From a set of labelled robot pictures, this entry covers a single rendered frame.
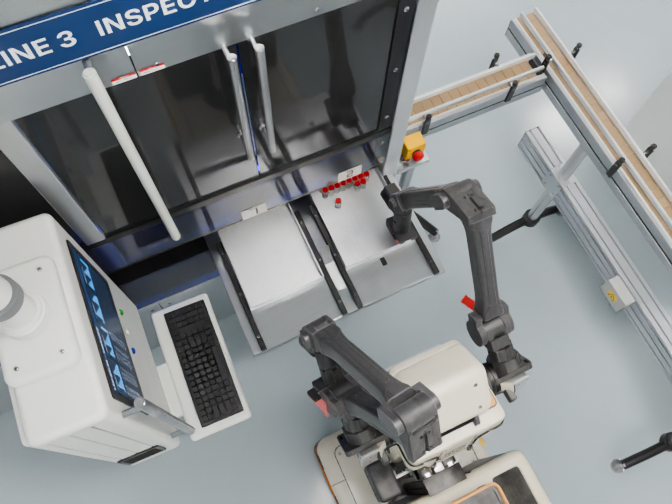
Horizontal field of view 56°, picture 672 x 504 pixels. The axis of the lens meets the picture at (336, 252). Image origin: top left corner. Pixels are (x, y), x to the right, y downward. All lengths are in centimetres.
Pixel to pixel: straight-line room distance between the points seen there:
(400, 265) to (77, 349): 113
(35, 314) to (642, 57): 351
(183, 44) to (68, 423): 79
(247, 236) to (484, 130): 174
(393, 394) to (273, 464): 162
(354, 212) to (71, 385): 116
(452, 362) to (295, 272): 74
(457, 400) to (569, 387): 161
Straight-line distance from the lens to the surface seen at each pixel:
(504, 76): 252
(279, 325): 205
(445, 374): 153
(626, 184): 243
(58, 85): 133
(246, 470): 287
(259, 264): 211
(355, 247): 213
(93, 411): 139
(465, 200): 152
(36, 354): 142
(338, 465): 258
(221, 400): 207
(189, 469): 291
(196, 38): 133
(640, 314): 274
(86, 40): 126
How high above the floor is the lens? 285
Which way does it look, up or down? 68 degrees down
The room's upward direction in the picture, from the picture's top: 5 degrees clockwise
